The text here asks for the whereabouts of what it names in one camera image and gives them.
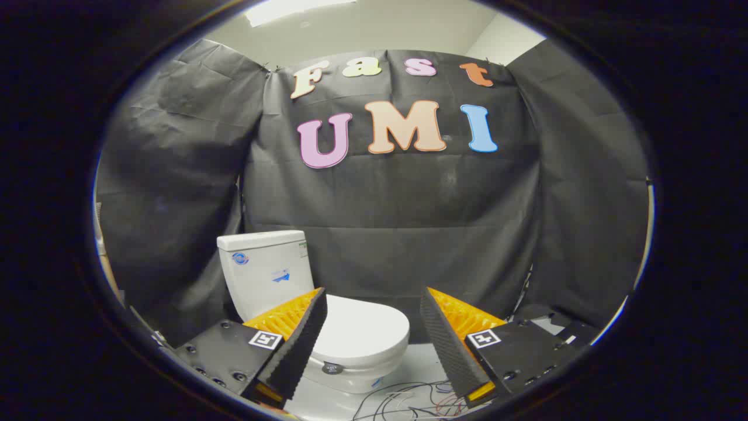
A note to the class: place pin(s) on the black box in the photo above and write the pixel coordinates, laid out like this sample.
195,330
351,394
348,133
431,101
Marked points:
584,334

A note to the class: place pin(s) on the round black lid tab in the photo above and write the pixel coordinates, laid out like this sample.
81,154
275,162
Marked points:
333,368

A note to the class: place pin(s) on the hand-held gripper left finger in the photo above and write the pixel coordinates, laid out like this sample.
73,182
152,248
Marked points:
304,339

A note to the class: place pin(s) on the black backdrop cloth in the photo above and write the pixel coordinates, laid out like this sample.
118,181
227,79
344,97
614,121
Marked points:
409,199

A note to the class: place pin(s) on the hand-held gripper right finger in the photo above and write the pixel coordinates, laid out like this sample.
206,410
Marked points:
444,345

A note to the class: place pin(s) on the white toilet lid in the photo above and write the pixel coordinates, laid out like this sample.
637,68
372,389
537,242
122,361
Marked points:
362,327

